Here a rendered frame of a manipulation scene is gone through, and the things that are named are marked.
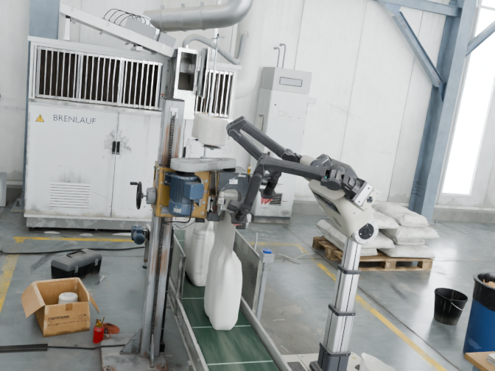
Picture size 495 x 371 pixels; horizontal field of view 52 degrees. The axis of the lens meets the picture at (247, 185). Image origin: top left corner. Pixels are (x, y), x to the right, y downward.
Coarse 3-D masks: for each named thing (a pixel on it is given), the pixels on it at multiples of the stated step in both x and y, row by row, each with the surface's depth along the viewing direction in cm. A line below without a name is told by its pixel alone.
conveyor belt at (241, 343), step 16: (192, 288) 378; (192, 304) 351; (192, 320) 328; (208, 320) 331; (240, 320) 337; (208, 336) 310; (224, 336) 313; (240, 336) 315; (256, 336) 318; (208, 352) 293; (224, 352) 295; (240, 352) 297; (256, 352) 300; (208, 368) 277; (224, 368) 278; (240, 368) 281; (256, 368) 283; (272, 368) 285
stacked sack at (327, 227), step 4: (320, 220) 630; (324, 220) 624; (328, 220) 629; (316, 224) 630; (320, 224) 625; (324, 224) 619; (328, 224) 615; (332, 224) 615; (320, 228) 623; (324, 228) 614; (328, 228) 609; (332, 228) 603; (336, 228) 601; (324, 232) 615; (328, 232) 606; (332, 232) 600
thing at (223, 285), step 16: (224, 224) 333; (224, 240) 331; (224, 256) 319; (208, 272) 336; (224, 272) 310; (240, 272) 313; (208, 288) 332; (224, 288) 311; (240, 288) 315; (208, 304) 327; (224, 304) 313; (224, 320) 316
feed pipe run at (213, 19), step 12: (240, 0) 521; (252, 0) 528; (204, 12) 530; (216, 12) 528; (228, 12) 525; (240, 12) 526; (204, 24) 535; (216, 24) 534; (228, 24) 534; (216, 36) 631
